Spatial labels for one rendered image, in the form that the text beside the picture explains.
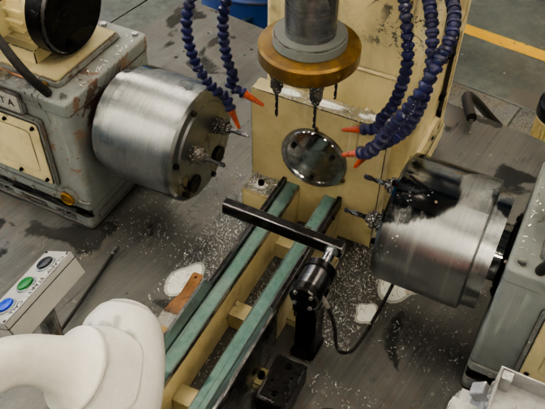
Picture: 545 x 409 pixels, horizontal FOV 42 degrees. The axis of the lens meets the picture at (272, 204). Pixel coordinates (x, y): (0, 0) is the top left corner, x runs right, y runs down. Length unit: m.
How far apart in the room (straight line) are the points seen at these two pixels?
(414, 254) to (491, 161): 0.69
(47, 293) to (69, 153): 0.39
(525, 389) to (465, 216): 0.31
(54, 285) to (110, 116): 0.38
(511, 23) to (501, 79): 0.50
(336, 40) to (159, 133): 0.40
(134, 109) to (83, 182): 0.24
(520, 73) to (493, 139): 1.73
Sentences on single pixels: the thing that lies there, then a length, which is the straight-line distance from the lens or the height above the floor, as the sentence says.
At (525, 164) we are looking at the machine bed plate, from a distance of 1.92.
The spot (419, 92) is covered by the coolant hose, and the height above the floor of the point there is 1.37.
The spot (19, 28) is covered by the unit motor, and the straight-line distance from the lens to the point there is 1.51.
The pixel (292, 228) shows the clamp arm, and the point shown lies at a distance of 1.34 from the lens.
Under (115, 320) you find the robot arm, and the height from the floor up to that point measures 1.33.
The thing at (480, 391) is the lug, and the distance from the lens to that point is 1.12.
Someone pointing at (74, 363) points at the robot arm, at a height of 1.35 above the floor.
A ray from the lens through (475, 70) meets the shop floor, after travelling 3.63.
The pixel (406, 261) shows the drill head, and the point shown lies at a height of 1.07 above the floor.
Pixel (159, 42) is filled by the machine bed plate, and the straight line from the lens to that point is 2.24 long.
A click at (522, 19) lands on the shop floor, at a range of 4.09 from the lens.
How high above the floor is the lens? 2.03
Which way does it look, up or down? 46 degrees down
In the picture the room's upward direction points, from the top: 1 degrees clockwise
